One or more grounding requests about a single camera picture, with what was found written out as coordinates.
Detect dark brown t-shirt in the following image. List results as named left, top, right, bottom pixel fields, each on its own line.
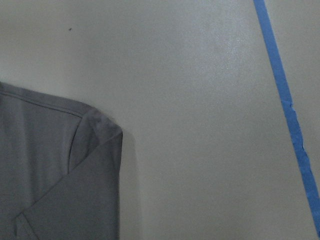
left=0, top=83, right=123, bottom=240

